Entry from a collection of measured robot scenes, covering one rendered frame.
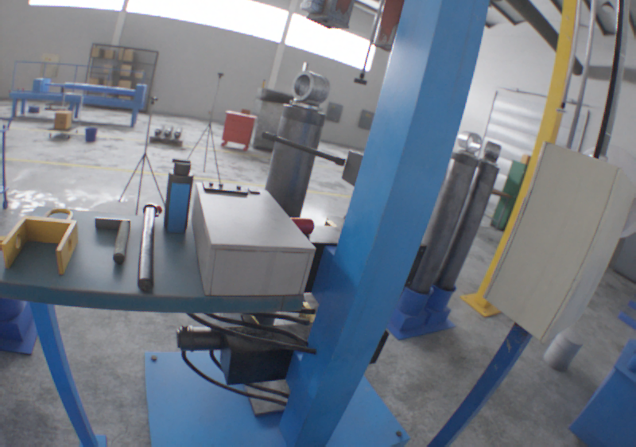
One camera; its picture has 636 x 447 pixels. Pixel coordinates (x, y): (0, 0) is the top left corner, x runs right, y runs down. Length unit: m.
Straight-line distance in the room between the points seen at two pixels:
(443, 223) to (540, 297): 1.75
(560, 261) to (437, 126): 0.45
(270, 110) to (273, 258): 8.47
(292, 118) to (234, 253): 0.95
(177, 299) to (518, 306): 0.75
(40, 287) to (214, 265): 0.39
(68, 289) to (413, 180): 0.84
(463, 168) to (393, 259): 1.54
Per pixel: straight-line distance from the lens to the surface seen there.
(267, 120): 9.11
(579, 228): 0.73
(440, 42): 0.86
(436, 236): 2.47
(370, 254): 0.87
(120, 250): 0.81
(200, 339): 1.41
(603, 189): 0.73
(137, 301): 0.72
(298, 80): 1.62
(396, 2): 1.51
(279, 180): 1.56
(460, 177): 2.39
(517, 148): 12.94
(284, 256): 0.71
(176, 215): 0.95
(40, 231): 0.91
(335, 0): 1.18
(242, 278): 0.71
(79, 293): 0.74
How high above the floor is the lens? 1.49
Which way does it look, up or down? 17 degrees down
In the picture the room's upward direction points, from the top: 15 degrees clockwise
